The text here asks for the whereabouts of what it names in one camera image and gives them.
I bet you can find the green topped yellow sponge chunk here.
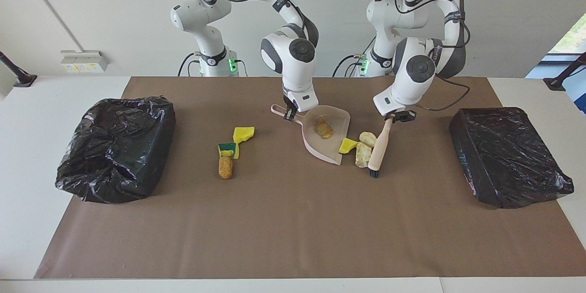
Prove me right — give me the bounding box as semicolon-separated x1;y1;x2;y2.
217;142;240;160

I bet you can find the window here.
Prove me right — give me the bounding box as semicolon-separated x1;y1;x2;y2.
548;13;586;54

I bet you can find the white wall socket box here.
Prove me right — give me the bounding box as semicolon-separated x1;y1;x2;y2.
60;50;109;73

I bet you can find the beige plastic dustpan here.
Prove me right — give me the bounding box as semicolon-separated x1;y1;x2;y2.
271;104;351;166

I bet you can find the thin yellow sponge wedge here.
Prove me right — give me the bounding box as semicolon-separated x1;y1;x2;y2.
338;137;359;155

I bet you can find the brown cork trash piece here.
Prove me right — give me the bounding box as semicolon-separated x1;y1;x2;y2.
218;156;234;179

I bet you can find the blue panel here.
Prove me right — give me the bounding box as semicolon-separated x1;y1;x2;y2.
565;66;586;115

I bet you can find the crumpled black bag lined bin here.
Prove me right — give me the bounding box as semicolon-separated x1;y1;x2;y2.
55;97;177;204

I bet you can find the flat black bag lined bin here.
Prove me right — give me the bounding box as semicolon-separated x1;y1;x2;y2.
449;107;575;210

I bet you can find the beige handled black bristle brush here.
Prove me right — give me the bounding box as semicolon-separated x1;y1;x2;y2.
368;117;394;179

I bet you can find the black clamp stand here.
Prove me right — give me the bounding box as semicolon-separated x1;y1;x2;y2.
543;52;586;91
0;51;38;88

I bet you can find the orange white ridged trash piece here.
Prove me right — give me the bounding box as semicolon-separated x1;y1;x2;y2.
313;116;334;140

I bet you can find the large pale trash lump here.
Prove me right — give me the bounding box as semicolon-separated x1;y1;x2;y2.
355;142;372;168

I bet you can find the brown paper table mat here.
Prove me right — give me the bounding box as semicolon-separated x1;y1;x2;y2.
34;76;586;280

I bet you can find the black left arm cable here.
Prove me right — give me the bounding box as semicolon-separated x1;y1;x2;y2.
394;0;471;113

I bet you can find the plain yellow sponge chunk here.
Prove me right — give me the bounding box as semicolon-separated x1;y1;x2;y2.
233;126;255;144

